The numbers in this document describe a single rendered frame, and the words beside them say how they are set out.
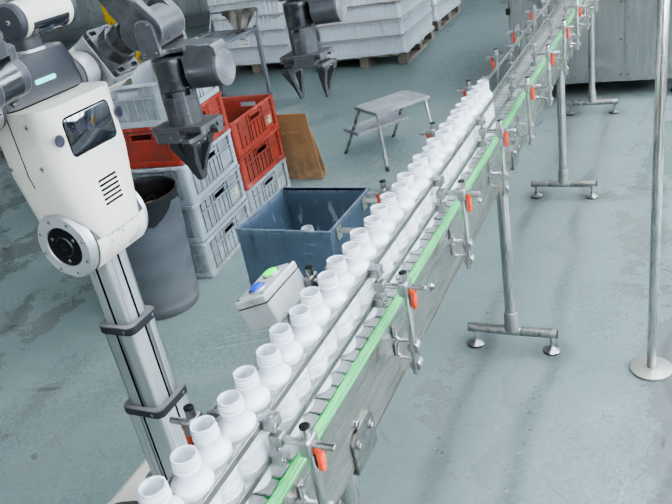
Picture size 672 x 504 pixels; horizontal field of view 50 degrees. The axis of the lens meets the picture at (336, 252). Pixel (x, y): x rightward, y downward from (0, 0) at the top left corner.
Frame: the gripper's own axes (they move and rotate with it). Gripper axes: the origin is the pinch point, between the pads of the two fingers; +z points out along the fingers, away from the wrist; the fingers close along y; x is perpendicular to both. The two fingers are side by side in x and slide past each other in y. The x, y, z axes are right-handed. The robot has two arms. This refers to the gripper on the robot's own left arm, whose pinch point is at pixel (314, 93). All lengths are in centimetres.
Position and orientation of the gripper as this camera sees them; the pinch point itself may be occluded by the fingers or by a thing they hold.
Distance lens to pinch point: 160.2
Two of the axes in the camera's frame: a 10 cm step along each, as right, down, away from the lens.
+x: -4.0, 4.8, -7.8
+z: 1.9, 8.8, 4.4
